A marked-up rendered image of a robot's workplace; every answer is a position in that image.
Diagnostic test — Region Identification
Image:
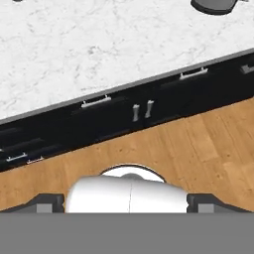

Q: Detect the black cupboard run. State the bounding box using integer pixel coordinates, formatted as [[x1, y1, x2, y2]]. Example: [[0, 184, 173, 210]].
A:
[[0, 51, 254, 174]]

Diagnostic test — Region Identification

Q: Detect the white disc with black rim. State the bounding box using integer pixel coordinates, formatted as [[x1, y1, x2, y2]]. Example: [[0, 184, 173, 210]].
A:
[[98, 164, 167, 184]]

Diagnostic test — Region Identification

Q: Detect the dark grey round object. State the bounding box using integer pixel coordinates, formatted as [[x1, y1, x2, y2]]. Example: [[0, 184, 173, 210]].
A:
[[190, 0, 240, 16]]

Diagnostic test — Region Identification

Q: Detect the silver cupboard door handle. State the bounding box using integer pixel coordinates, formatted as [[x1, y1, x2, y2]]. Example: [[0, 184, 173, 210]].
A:
[[144, 99, 156, 119], [131, 103, 141, 123]]

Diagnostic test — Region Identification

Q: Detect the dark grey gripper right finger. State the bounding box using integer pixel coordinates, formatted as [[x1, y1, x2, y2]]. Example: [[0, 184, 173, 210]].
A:
[[187, 192, 254, 214]]

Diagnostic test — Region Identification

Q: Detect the silver drawer handle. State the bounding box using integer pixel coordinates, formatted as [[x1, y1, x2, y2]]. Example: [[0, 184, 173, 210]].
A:
[[80, 94, 113, 109], [179, 66, 209, 81], [239, 63, 254, 74], [26, 155, 46, 166], [5, 152, 29, 163]]

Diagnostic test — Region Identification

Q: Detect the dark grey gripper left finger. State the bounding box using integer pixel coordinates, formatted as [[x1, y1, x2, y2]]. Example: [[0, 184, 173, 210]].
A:
[[1, 192, 65, 214]]

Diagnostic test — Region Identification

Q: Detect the white rounded cylinder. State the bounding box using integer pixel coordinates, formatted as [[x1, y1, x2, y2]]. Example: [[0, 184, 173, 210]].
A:
[[63, 175, 190, 214]]

